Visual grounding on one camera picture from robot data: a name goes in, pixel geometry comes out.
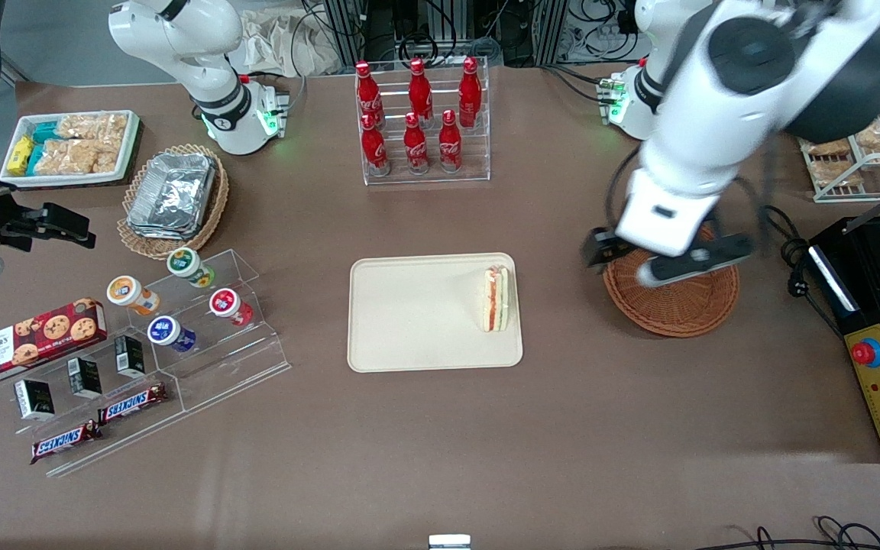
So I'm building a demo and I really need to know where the yellow snack pack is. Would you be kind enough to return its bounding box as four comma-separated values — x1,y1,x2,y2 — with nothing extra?
8,136,35,177

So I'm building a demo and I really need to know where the clear acrylic step display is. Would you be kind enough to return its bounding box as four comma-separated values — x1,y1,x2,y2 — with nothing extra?
8,248,292,480

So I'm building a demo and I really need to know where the brown round wicker basket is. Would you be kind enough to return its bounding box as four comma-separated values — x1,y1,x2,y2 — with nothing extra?
602,222,740,338

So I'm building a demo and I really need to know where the red lid yogurt bottle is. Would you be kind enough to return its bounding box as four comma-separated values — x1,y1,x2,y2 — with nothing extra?
209,287,254,328

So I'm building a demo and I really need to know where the Snickers chocolate bar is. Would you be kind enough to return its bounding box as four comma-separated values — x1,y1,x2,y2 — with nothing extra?
30,419,103,465
97,382,170,425

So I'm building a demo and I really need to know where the red Walkers cookie box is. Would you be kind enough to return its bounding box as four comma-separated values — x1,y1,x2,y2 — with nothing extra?
0,298,108,389

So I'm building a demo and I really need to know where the clear acrylic bottle rack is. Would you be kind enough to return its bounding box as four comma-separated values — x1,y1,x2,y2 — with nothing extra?
354,57,491,186

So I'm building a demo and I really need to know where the blue lid yogurt bottle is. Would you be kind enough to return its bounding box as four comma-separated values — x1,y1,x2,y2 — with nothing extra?
147,315,198,354

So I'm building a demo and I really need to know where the orange lid yogurt bottle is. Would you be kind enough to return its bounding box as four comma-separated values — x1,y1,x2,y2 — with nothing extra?
106,275,160,317

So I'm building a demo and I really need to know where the green lid yogurt bottle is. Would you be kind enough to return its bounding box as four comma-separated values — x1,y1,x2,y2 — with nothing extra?
166,247,216,290

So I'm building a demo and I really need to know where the beige plastic tray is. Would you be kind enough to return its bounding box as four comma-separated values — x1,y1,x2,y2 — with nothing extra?
347,252,524,374

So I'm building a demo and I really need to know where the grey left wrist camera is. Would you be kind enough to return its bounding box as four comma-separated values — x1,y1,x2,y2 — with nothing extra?
636,243,723,289

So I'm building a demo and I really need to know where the black looped floor cable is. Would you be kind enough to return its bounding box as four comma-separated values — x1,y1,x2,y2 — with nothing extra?
704,516,880,550

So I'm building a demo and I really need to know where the small black carton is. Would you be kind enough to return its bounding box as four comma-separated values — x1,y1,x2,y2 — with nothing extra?
13,378,56,422
114,335,147,379
66,356,103,400

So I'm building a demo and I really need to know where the triangle sandwich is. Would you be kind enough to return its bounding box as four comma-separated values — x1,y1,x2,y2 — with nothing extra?
483,264,510,333

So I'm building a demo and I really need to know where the white rectangular snack tray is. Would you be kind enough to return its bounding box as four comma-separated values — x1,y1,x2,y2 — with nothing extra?
0,109,143,189

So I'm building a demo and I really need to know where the black countertop appliance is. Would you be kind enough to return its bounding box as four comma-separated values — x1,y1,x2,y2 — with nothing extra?
808,214,880,464

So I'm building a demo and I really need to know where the black power cable with plug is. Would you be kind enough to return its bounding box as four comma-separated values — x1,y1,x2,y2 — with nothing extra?
761,205,846,337

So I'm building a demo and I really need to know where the crumpled beige bag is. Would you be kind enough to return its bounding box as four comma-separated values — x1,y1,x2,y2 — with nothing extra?
238,9,341,77

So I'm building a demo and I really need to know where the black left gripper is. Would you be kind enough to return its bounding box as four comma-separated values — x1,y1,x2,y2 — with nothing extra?
581,228,755,270

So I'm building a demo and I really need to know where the black equipment rack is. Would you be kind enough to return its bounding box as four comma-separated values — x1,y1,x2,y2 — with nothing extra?
318,0,639,70

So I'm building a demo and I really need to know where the red cola bottle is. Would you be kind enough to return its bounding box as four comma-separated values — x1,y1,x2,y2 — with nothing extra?
458,57,483,128
361,113,391,178
408,58,434,121
354,61,384,127
403,112,430,176
438,109,463,173

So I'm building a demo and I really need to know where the light tan wicker basket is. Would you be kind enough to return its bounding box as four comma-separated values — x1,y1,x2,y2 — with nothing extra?
117,144,230,261

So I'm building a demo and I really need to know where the rice cracker snack pack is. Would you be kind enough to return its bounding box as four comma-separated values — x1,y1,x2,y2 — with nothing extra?
58,113,129,143
34,139,121,176

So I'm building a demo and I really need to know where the white wire basket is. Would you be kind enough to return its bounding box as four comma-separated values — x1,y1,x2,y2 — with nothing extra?
797,46,880,203

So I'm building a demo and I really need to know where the stack of foil trays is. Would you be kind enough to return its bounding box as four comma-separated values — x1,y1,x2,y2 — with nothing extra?
127,153,218,241

